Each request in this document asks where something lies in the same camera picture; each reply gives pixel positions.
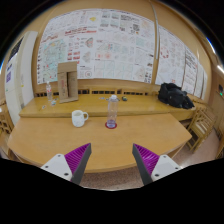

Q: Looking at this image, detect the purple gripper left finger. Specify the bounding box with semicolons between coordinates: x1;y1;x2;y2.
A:
42;143;92;185

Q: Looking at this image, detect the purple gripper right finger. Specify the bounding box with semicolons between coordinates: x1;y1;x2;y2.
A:
132;144;181;185

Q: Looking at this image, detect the clear plastic water bottle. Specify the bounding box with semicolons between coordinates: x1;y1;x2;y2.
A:
107;95;119;124

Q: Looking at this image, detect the white ceramic mug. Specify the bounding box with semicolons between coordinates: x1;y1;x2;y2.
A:
72;110;89;127

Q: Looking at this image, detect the red round coaster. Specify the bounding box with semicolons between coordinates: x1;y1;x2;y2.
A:
105;122;117;129

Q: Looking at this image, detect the wooden chair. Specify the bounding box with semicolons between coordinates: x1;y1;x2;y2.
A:
187;108;216;152

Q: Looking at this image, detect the black backpack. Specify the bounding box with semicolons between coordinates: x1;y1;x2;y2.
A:
158;83;194;109

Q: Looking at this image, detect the small bottle with red label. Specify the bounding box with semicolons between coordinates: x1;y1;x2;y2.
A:
46;81;52;101

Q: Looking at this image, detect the brown cardboard box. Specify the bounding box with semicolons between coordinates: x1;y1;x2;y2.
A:
57;62;78;103

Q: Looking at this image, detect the white standing air conditioner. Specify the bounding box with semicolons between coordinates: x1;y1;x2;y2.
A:
5;31;37;125

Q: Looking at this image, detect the right white wall poster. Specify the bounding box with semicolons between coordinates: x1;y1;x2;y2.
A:
155;26;208;99

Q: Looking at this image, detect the large white wall poster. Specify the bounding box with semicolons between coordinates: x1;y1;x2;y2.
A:
37;9;155;84

